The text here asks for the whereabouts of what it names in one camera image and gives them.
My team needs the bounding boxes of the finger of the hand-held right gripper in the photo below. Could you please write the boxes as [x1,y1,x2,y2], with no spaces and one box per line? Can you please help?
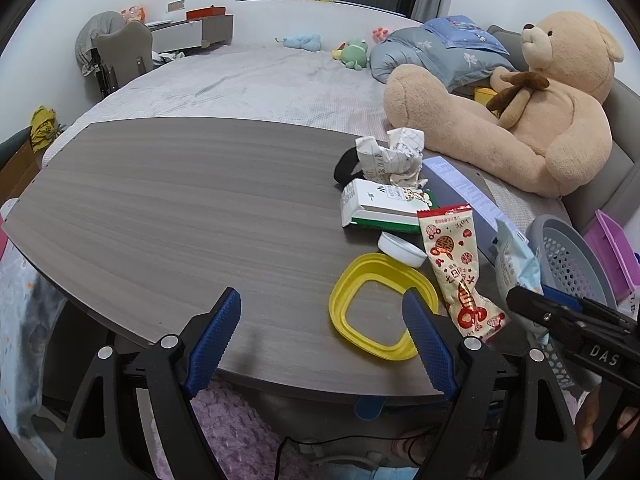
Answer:
[541,286,640,335]
[506,285,616,356]

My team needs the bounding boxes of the white round cap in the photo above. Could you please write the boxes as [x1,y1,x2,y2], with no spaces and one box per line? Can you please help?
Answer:
[377,231,428,268]

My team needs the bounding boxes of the black cloth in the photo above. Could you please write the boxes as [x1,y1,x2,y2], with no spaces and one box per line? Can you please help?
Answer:
[333,149,363,191]

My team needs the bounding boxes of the purple fuzzy blanket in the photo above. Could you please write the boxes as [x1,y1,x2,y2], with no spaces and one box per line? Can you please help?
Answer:
[150,380,321,480]

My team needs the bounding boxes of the light blue packet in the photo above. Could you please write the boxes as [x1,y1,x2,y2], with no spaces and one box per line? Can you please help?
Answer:
[492,219,546,331]

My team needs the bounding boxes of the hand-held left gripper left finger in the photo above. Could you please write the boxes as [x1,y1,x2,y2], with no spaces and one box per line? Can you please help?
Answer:
[54,287,242,480]

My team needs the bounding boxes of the grey plastic basket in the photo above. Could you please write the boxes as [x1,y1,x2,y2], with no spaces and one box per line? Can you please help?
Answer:
[525,214,623,391]

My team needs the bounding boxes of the yellow plastic lid ring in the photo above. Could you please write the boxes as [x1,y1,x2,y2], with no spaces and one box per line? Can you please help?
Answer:
[328,253,440,362]

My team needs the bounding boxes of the white green carton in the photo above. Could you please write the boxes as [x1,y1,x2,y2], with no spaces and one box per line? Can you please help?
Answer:
[340,178,433,235]

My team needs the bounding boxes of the brown wooden cabinet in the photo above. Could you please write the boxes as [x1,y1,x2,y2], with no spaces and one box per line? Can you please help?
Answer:
[0,127,43,206]

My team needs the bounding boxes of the red box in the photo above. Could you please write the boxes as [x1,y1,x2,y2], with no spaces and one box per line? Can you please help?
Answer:
[186,5,228,20]

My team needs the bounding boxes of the yellow cloth bag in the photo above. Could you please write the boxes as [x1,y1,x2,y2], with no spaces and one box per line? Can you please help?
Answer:
[30,106,63,148]

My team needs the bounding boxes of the red white snack packet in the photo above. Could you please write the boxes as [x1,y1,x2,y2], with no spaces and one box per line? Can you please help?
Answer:
[417,203,508,343]

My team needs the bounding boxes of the blue printed pillow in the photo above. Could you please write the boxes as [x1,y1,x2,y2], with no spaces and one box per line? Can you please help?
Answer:
[420,16,508,53]

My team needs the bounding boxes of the crumpled paper wrapper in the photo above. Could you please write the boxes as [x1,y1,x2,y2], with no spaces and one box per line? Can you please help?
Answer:
[355,128,430,190]

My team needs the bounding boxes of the bed with grey sheet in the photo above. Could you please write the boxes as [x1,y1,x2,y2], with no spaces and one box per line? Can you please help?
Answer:
[40,0,576,241]

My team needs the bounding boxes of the grey chair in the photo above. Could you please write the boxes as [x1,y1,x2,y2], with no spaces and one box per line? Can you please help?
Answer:
[95,24,155,96]

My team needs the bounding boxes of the blue grey quilt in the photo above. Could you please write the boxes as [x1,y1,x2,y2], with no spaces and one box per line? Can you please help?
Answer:
[369,27,518,96]

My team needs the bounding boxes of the light printed blanket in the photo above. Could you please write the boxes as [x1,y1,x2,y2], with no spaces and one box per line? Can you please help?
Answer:
[0,245,66,411]

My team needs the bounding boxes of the purple plastic bin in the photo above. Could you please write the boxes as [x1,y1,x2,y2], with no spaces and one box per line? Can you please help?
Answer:
[582,210,640,306]

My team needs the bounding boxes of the black cable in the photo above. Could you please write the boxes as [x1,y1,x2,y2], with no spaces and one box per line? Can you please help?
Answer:
[277,430,436,480]

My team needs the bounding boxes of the light blue plush toy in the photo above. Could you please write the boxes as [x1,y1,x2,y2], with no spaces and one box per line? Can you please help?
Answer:
[276,33,322,53]

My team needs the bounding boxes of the green frog plush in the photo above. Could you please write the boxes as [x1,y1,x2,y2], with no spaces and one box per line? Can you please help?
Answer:
[332,37,371,71]

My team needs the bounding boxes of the yellow box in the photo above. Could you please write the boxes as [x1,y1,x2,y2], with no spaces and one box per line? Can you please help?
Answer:
[472,86,501,111]

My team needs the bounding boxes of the large beige teddy bear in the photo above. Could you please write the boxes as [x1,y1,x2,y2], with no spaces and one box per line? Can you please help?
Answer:
[384,9,626,198]

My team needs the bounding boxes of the person's right hand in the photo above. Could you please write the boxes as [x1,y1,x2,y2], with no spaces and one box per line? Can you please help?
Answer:
[574,387,627,453]

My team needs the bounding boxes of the grey clothes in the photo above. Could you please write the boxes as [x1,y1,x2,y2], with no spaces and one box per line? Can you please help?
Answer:
[75,11,126,77]

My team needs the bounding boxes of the small brown plush dog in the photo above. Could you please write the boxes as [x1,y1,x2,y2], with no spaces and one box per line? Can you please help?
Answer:
[486,70,551,113]

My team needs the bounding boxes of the white desk cabinet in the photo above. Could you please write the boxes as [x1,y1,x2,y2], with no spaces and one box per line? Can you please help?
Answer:
[147,14,234,53]

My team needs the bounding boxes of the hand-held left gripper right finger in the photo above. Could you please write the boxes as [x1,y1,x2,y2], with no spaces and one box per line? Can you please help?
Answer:
[401,290,586,480]

